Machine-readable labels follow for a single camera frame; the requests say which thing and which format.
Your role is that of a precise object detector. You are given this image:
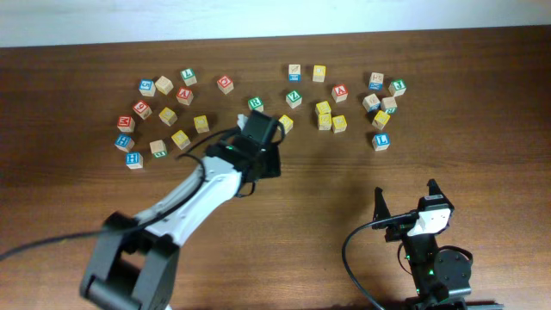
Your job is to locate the green letter R block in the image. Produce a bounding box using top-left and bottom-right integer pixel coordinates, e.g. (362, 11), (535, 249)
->
(247, 96), (264, 112)

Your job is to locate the red letter a block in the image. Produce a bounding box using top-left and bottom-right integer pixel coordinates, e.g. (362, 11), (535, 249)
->
(176, 87), (194, 106)
(331, 84), (349, 102)

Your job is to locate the yellow letter C block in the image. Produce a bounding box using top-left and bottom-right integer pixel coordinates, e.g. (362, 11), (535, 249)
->
(158, 107), (177, 127)

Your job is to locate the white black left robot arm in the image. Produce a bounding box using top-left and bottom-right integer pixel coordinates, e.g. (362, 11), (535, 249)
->
(79, 112), (285, 310)

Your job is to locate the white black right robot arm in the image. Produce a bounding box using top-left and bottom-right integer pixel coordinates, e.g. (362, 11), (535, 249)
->
(373, 179), (505, 310)

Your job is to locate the yellow block centre left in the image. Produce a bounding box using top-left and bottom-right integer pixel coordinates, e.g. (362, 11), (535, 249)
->
(194, 115), (209, 133)

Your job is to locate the blue letter L block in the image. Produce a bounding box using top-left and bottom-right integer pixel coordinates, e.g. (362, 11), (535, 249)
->
(372, 133), (391, 152)

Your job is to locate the green letter Z block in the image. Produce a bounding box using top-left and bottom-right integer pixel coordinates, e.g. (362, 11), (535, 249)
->
(286, 90), (302, 109)

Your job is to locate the yellow block lower left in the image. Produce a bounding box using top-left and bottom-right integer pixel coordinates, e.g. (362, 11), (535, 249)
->
(171, 130), (190, 150)

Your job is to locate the yellow block lower cluster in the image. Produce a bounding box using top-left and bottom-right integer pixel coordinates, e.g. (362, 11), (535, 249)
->
(318, 113), (332, 131)

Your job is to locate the yellow block cluster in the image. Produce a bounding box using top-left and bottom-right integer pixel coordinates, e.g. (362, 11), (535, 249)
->
(318, 113), (332, 131)
(315, 101), (331, 115)
(331, 115), (348, 133)

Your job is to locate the red letter C block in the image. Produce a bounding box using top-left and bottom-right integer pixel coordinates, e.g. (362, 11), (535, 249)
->
(216, 75), (234, 95)

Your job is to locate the yellow block upper cluster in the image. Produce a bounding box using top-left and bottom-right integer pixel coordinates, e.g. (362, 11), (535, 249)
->
(315, 101), (331, 115)

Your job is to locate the yellow block far right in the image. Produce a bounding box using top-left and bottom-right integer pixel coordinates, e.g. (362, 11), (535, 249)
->
(372, 110), (390, 130)

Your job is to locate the yellow block right cluster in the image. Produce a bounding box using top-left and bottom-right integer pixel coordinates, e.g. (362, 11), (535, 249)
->
(331, 115), (348, 133)

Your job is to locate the wooden block green edge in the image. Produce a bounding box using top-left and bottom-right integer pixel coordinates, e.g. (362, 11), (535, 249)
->
(381, 96), (397, 115)

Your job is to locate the wooden block blue side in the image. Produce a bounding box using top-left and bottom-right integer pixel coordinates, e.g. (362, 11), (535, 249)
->
(288, 64), (301, 82)

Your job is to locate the wooden block green side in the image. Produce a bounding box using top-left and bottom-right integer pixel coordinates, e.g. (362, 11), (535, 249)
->
(150, 139), (168, 158)

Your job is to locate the wooden block blue edge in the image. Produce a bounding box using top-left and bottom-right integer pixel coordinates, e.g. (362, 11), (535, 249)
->
(362, 94), (381, 113)

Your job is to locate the green letter J block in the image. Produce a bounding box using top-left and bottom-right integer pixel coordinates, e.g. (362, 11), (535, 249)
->
(388, 79), (406, 96)

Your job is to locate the green letter L block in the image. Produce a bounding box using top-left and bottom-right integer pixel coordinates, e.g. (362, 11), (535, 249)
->
(180, 68), (197, 86)

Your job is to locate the yellow block top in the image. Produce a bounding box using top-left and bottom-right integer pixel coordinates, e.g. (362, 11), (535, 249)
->
(313, 65), (326, 83)

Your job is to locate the plain wooden block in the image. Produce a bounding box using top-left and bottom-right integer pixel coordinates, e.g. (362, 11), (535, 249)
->
(155, 76), (174, 96)

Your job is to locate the wooden block blue picture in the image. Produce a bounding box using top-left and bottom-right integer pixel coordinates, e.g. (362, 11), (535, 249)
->
(368, 72), (384, 90)

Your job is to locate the blue letter H block lower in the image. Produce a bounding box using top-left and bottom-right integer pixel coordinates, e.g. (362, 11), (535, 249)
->
(125, 152), (144, 170)

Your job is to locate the blue letter h block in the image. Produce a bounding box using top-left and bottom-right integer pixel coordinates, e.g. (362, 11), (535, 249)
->
(115, 134), (134, 152)
(125, 152), (144, 170)

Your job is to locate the red number six block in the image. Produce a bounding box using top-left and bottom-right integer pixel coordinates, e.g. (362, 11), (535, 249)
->
(133, 100), (152, 120)

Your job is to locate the blue number five block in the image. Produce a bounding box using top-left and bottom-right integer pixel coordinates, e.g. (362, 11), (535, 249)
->
(139, 79), (157, 96)

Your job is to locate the blue letter H block upper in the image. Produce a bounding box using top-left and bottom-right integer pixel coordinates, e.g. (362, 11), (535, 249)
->
(115, 134), (134, 152)

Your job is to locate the red letter M block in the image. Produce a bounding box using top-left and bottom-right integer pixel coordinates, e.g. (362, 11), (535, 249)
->
(117, 115), (135, 133)

